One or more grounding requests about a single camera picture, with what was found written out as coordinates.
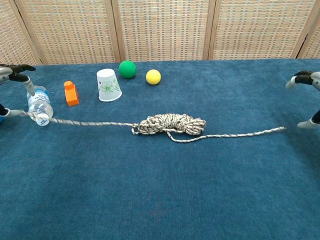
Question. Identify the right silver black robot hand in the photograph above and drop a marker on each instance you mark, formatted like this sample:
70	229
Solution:
305	76

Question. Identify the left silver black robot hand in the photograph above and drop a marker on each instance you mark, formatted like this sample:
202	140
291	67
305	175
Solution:
15	72

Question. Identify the woven wicker screen panel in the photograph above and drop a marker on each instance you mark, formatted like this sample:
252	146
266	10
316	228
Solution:
162	30
315	45
257	30
12	37
70	30

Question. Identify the clear plastic water bottle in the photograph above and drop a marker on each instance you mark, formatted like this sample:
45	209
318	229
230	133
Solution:
40	105

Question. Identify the orange bottle-shaped block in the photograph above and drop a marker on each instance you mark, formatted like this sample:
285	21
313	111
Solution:
72	95

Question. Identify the white paper cup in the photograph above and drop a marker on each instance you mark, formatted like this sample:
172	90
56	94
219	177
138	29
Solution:
108	86

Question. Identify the green foam ball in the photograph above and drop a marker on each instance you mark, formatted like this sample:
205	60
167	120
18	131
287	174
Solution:
127	69

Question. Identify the yellow foam ball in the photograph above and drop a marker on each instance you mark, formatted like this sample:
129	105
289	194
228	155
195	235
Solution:
153	77

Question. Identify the blue carpet table mat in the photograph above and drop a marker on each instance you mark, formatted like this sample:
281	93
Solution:
160	180

